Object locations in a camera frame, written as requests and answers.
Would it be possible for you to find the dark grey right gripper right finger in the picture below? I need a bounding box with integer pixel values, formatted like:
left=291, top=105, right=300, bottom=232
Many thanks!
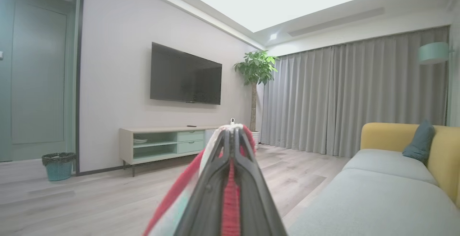
left=234, top=128, right=288, bottom=236

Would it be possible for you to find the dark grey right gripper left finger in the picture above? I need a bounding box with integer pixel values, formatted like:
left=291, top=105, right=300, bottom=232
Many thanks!
left=174, top=130, right=234, bottom=236

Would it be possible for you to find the red and white garment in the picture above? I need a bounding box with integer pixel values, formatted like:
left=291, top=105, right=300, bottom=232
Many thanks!
left=143, top=124, right=256, bottom=236

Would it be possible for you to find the beige and green TV cabinet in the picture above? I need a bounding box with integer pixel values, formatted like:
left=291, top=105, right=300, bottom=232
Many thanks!
left=119, top=125, right=225, bottom=177

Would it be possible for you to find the grey sofa seat cushion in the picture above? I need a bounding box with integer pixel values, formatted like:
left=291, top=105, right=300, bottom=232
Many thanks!
left=287, top=122, right=460, bottom=236

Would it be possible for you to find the green potted tree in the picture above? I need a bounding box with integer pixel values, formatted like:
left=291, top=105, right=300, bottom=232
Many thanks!
left=234, top=50, right=280, bottom=132

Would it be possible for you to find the grey window curtain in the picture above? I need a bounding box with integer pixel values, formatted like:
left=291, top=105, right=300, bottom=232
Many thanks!
left=261, top=26, right=450, bottom=158

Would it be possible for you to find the teal waste basket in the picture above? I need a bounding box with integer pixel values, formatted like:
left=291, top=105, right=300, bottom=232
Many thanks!
left=42, top=152, right=76, bottom=182

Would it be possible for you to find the teal throw cushion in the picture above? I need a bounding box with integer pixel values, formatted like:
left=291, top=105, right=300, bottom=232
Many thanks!
left=402, top=120, right=436, bottom=164

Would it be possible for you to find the pale green door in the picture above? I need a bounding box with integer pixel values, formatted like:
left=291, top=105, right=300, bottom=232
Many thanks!
left=0, top=0, right=78, bottom=163

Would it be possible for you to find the pale green floor lamp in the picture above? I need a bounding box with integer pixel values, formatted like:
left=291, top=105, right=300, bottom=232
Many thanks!
left=418, top=42, right=455, bottom=126

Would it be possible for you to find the black wall-mounted television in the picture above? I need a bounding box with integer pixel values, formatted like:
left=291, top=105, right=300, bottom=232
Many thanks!
left=150, top=42, right=222, bottom=105

